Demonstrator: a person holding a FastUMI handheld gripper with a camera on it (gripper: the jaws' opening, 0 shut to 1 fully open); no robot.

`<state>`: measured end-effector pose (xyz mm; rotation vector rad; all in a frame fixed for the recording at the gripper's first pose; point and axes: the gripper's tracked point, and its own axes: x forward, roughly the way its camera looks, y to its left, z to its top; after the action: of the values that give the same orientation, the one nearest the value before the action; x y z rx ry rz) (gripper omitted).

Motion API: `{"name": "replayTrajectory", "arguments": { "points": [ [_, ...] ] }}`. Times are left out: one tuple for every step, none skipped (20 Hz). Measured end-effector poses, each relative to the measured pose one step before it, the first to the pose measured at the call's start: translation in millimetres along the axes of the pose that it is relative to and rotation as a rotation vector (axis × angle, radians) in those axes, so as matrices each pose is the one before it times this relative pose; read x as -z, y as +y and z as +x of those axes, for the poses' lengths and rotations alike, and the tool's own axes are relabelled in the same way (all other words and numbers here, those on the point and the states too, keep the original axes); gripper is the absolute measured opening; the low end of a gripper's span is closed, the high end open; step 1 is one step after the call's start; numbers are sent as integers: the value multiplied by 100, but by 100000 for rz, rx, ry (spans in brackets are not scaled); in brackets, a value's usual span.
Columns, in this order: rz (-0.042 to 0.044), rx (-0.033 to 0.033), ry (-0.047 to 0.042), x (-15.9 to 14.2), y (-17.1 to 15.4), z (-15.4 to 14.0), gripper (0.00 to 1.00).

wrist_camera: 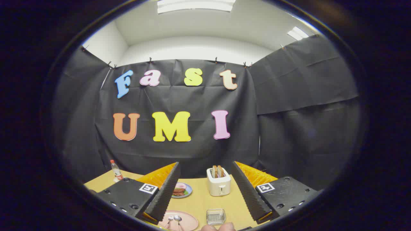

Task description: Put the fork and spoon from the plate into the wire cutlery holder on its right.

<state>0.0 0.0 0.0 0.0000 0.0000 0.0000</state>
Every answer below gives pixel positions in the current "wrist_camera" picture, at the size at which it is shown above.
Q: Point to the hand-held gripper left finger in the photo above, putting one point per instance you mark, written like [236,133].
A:
[167,192]

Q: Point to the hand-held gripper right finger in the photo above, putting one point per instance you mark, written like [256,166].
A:
[247,192]

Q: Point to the brown meat slice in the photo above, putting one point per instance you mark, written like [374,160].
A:
[179,190]
[178,193]

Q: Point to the pink ham slice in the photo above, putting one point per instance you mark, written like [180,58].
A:
[181,185]

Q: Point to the blue plate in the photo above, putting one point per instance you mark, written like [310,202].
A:
[188,192]

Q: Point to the white toaster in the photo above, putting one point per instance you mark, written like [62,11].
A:
[219,187]

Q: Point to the brown bread slice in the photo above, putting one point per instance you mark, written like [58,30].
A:
[214,171]
[220,171]

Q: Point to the pink plate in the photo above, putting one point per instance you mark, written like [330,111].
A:
[189,223]

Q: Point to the perforated metal tray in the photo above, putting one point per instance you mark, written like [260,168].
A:
[215,217]

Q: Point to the white square coaster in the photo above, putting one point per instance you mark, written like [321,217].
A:
[116,180]

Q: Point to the clear bottle with red cap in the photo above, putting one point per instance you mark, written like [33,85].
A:
[116,171]

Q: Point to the small ceiling light panel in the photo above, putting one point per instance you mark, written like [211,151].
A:
[297,33]

